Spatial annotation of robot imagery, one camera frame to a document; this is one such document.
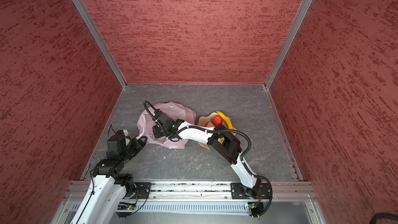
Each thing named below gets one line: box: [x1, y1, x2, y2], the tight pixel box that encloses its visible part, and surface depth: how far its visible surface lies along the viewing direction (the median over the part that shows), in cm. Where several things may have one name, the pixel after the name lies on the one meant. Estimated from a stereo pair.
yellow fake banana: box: [216, 110, 234, 130], surface depth 95 cm
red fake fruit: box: [212, 115, 224, 128], surface depth 94 cm
